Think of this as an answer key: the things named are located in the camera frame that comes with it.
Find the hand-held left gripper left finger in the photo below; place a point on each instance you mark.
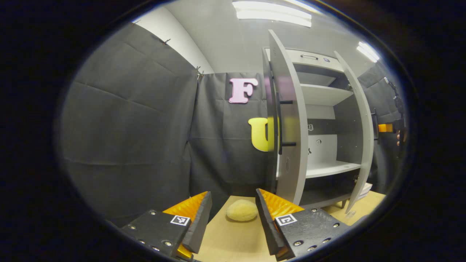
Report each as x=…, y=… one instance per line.
x=200, y=225

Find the grey cabinet door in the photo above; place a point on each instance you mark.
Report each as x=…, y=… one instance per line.
x=364, y=145
x=291, y=163

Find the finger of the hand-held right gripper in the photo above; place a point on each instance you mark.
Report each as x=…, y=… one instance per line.
x=385, y=127

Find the white book stack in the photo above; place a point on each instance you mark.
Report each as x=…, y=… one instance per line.
x=366, y=189

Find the grey cabinet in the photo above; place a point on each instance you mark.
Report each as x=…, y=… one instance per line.
x=324, y=95

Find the black backdrop cloth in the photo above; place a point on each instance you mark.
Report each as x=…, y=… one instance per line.
x=127, y=127

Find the long ceiling light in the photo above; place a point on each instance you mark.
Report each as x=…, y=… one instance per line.
x=273, y=12
x=367, y=51

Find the pale yellow round sponge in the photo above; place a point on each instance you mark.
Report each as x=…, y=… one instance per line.
x=242, y=210

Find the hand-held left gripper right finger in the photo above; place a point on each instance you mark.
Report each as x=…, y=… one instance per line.
x=267, y=225

